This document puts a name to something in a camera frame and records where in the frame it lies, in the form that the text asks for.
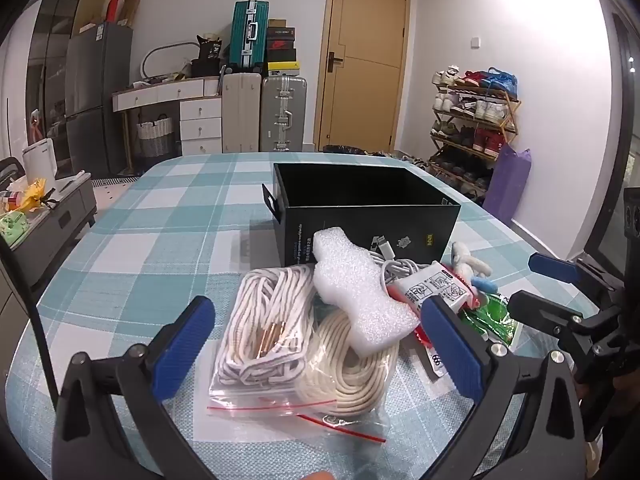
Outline white appliance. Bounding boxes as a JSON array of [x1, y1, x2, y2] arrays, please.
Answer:
[[22, 139, 57, 179]]

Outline white drawer desk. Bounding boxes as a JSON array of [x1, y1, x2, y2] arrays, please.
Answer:
[[111, 77, 223, 157]]

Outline beige suitcase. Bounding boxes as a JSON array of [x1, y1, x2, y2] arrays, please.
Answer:
[[221, 72, 262, 154]]

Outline red and white packet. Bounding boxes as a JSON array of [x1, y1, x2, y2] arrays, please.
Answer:
[[387, 261, 482, 322]]

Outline teal suitcase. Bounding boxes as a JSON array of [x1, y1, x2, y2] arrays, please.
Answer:
[[229, 1, 273, 74]]

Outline white charging cable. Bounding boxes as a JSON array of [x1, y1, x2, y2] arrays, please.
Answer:
[[372, 256, 437, 292]]

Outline woven laundry basket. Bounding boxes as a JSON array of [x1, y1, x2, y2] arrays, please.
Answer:
[[136, 115, 176, 159]]

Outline bag of striped white laces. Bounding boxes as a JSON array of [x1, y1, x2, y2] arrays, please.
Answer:
[[207, 266, 316, 416]]

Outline dark glass cabinet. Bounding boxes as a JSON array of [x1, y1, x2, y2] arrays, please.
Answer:
[[25, 0, 96, 166]]

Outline yellow wooden door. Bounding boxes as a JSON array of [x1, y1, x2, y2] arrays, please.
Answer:
[[314, 0, 412, 153]]

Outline small white plush toy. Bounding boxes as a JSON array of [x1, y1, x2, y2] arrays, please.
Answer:
[[450, 241, 498, 295]]

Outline wooden shoe rack with shoes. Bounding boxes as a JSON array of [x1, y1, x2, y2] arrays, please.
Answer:
[[431, 65, 518, 196]]

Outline green packet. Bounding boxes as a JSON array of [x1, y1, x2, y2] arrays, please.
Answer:
[[457, 294, 523, 347]]

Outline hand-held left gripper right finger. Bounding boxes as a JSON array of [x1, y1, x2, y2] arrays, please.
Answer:
[[420, 295, 586, 480]]

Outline white foam piece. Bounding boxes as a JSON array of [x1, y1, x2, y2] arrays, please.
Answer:
[[311, 227, 421, 358]]

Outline yellow flowers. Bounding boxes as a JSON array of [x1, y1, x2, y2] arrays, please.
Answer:
[[17, 177, 52, 212]]

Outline grey low cabinet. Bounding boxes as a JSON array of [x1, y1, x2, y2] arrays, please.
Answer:
[[0, 172, 98, 292]]

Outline black paper bag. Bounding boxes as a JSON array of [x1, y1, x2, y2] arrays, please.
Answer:
[[196, 34, 223, 62]]

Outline teal checked tablecloth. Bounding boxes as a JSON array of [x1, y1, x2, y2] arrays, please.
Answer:
[[5, 152, 617, 480]]

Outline black and red shoe box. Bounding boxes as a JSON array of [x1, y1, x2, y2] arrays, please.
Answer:
[[266, 29, 296, 51]]

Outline black cardboard box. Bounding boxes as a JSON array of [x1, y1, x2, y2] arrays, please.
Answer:
[[262, 162, 462, 268]]

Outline scattered floor shoes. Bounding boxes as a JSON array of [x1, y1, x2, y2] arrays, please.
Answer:
[[365, 149, 437, 171]]

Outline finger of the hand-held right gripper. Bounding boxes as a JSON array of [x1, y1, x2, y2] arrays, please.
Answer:
[[507, 290, 626, 358], [528, 252, 626, 293]]

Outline silver suitcase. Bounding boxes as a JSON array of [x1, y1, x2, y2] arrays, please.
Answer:
[[260, 76, 308, 153]]

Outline light green object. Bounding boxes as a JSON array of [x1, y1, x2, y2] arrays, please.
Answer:
[[0, 210, 29, 249]]

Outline bag of cream rope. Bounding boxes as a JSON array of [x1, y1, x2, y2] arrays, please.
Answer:
[[295, 305, 401, 444]]

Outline small brown cardboard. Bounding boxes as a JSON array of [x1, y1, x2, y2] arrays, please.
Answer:
[[120, 0, 142, 29]]

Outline large flat cardboard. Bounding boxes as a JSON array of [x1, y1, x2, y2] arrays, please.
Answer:
[[71, 0, 112, 37]]

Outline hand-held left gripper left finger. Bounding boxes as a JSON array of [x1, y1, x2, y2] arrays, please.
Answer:
[[52, 295, 217, 480]]

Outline purple bag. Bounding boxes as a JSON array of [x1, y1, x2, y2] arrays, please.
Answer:
[[482, 142, 532, 226]]

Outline grey refrigerator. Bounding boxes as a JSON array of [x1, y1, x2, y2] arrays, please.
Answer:
[[65, 22, 135, 177]]

